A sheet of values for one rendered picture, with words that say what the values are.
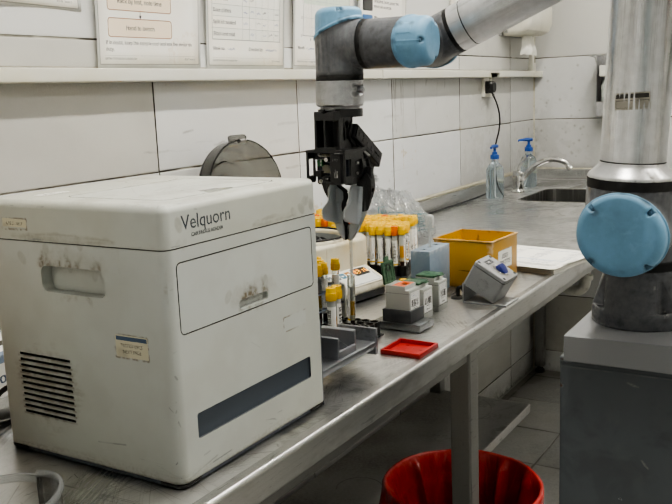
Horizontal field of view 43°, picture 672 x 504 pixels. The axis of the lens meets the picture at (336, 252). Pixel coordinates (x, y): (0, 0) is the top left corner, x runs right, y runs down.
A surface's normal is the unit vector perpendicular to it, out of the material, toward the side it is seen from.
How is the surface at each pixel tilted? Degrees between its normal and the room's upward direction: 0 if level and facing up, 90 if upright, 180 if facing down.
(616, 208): 98
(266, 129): 90
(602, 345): 90
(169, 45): 93
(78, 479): 0
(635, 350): 90
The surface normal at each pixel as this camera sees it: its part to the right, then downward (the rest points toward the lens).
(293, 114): 0.86, 0.06
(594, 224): -0.47, 0.32
